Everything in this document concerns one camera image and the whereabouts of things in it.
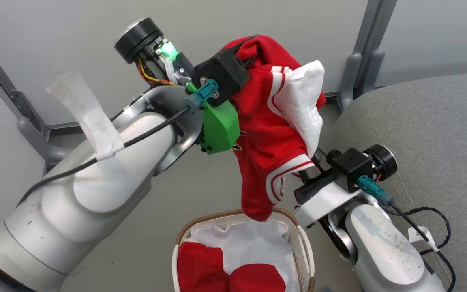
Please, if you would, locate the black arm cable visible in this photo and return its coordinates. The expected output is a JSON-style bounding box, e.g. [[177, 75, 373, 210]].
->
[[16, 106, 192, 207], [388, 202, 457, 292]]

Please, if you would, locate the red white sports garment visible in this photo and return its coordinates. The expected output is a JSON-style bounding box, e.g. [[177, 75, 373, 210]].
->
[[219, 35, 327, 222]]

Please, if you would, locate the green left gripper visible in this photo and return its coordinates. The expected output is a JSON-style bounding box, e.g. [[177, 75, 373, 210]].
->
[[187, 80, 241, 155]]

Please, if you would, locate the white tape strip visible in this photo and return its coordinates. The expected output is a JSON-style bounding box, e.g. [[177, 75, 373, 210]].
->
[[46, 69, 125, 161]]

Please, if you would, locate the red clothing piece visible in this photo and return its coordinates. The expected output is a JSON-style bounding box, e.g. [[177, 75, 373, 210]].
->
[[177, 241, 231, 292], [229, 264, 287, 292]]

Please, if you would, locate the teal left cable connector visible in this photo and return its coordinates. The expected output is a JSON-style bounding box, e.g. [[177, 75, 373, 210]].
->
[[184, 79, 220, 113]]

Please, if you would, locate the grey caster leg bracket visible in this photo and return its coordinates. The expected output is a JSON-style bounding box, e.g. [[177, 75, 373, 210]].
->
[[0, 28, 50, 139]]

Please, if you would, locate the grey fabric sofa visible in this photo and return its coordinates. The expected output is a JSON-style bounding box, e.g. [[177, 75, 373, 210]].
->
[[331, 71, 467, 292]]

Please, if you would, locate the small white cable tag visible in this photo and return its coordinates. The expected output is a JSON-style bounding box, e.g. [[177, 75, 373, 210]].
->
[[407, 226, 439, 252]]

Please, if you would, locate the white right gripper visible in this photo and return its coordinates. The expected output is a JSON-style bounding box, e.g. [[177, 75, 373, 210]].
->
[[293, 147, 362, 228]]

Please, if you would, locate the grey double partition post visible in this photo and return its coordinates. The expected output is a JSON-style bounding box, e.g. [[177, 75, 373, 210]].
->
[[336, 0, 398, 112]]

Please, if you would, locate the grey metal partition foot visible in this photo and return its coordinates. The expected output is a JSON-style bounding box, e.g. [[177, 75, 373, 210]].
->
[[18, 117, 74, 165]]

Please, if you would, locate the white laundry basket brown rim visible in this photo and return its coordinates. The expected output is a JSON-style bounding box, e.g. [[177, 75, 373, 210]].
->
[[172, 208, 316, 292]]

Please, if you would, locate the teal cable connector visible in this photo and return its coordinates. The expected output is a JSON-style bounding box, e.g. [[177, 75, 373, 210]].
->
[[357, 175, 394, 207], [184, 79, 220, 113]]

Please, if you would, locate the teal right cable connector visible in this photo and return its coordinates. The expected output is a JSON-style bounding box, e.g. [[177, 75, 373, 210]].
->
[[357, 175, 394, 207]]

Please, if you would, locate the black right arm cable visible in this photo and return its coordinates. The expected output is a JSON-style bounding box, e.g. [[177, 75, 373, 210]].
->
[[388, 202, 457, 292]]

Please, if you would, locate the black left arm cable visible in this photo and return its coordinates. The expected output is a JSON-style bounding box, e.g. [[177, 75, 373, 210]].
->
[[16, 106, 192, 207]]

